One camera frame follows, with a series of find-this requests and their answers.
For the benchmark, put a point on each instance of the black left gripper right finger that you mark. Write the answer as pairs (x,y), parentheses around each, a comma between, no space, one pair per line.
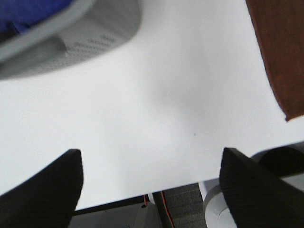
(259,192)

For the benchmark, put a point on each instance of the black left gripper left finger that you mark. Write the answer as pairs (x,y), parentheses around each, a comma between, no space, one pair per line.
(48,199)

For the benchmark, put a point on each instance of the brown towel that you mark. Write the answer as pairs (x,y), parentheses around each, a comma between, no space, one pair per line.
(279,29)

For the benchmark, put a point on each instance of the grey perforated laundry basket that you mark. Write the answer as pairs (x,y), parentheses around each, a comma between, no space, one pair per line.
(82,31)

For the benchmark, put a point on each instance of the blue cloth in basket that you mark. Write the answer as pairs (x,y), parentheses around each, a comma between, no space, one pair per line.
(20,15)

